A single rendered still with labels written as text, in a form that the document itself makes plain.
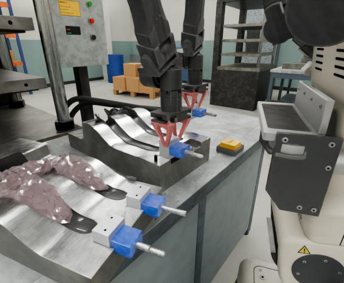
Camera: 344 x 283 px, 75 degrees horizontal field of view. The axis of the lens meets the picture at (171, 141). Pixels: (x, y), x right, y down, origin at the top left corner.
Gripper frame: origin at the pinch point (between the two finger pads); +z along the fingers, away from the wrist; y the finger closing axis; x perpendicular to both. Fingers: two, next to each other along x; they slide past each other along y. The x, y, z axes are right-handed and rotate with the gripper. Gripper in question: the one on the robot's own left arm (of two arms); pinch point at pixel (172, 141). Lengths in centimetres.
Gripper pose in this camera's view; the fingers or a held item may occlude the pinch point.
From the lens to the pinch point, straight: 63.5
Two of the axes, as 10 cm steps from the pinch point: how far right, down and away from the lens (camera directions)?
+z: 0.1, 9.3, 3.7
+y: -6.3, 2.9, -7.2
